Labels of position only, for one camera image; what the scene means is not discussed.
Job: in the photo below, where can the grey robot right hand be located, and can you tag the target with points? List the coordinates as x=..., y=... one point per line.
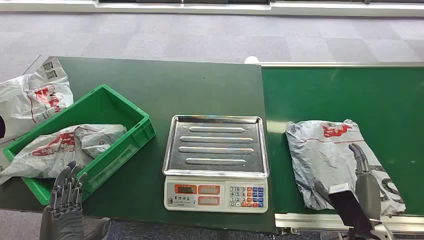
x=368, y=195

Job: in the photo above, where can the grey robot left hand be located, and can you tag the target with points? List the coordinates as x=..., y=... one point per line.
x=64, y=212

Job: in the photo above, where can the grey courier package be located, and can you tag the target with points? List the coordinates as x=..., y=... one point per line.
x=326, y=159

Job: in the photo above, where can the grey package with red print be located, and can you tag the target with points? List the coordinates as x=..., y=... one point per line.
x=59, y=149

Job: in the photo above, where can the green conveyor belt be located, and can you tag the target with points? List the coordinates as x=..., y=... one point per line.
x=357, y=99

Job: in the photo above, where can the dark purple object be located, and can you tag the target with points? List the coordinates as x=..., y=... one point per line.
x=1, y=126

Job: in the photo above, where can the green plastic crate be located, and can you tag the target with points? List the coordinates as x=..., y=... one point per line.
x=109, y=112

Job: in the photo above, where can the white courier bag QR codes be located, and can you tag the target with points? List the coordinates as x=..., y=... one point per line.
x=31, y=96

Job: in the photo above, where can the white electronic scale steel tray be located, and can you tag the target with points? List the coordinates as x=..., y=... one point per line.
x=216, y=162

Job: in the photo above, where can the small white round object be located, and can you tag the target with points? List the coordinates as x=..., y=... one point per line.
x=251, y=60

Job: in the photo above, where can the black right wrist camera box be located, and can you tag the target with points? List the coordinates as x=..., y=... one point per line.
x=348, y=207

